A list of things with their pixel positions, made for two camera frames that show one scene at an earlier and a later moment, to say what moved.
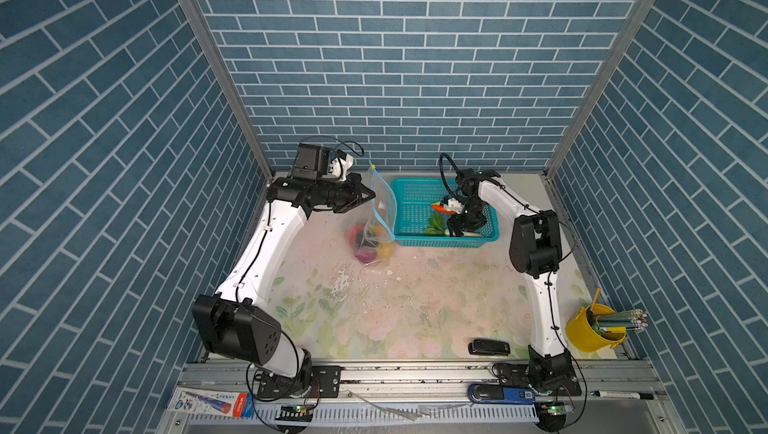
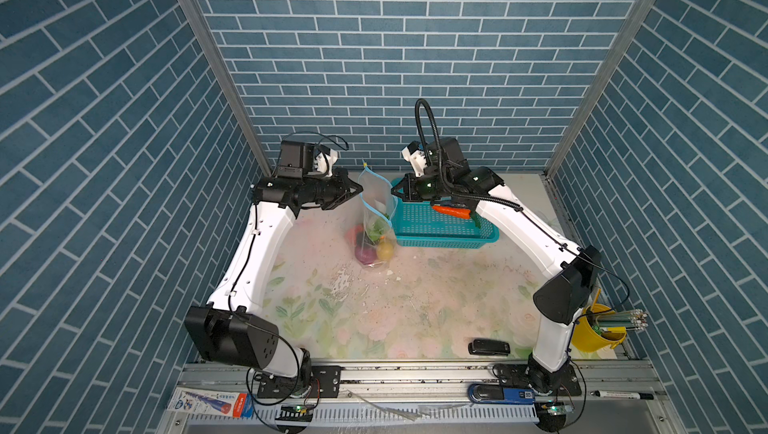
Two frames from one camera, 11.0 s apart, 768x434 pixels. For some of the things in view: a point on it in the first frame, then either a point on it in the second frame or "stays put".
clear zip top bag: (371, 241) stays put
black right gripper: (455, 226) to (411, 193)
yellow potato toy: (385, 250) stays put
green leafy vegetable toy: (437, 226) to (375, 229)
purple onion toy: (365, 255) stays put
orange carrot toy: (442, 209) stays put
